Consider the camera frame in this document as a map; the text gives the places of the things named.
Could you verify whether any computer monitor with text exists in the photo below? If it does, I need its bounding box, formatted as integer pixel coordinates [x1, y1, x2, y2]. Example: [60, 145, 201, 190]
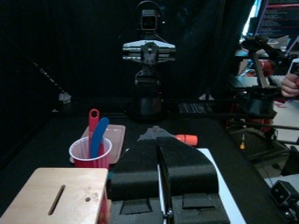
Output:
[254, 0, 299, 39]

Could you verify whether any black camera box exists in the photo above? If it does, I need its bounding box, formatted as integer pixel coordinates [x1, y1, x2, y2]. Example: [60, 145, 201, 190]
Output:
[268, 179, 299, 224]

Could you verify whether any thin white cord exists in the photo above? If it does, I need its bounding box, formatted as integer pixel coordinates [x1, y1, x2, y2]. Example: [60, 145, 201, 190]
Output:
[32, 60, 65, 95]

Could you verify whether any black sheet with white text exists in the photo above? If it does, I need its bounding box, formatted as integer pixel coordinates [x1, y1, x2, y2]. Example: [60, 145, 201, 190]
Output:
[177, 102, 208, 115]

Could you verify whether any red plastic cup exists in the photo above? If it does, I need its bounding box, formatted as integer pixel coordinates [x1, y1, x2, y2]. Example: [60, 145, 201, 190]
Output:
[68, 136, 113, 170]

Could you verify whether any red plastic utensil with hole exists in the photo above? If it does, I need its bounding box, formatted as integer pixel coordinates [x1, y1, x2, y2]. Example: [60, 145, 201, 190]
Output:
[88, 108, 100, 158]

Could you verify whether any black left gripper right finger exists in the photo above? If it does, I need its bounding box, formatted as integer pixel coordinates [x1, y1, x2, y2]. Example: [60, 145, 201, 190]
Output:
[154, 125, 230, 224]

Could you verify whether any white handheld device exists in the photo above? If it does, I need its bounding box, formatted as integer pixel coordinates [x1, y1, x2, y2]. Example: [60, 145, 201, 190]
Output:
[287, 58, 299, 77]

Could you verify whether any white cutting board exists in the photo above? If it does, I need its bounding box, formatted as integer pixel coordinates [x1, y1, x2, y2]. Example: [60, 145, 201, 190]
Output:
[156, 148, 248, 224]

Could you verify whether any orange handled screwdriver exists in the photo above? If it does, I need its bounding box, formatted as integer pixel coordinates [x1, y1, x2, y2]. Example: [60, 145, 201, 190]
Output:
[238, 133, 246, 151]

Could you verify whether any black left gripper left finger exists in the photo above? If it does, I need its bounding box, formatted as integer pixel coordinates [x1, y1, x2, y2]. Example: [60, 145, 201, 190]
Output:
[106, 125, 164, 224]

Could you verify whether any wooden drawer box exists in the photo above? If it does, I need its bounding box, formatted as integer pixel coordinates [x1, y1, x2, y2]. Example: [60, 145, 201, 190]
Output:
[0, 167, 109, 224]

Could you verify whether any person's hand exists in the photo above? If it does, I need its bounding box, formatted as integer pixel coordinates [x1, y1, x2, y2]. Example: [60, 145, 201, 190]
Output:
[280, 73, 299, 99]

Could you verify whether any blue plastic utensil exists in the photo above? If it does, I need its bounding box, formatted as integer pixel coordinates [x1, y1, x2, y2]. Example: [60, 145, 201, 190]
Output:
[89, 117, 110, 158]

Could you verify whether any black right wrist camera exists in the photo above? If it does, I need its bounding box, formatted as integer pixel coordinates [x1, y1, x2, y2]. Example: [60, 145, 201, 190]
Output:
[138, 8, 160, 32]

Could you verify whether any orange toy carrot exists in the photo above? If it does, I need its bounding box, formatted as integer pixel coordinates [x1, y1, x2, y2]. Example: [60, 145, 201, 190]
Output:
[173, 134, 198, 146]

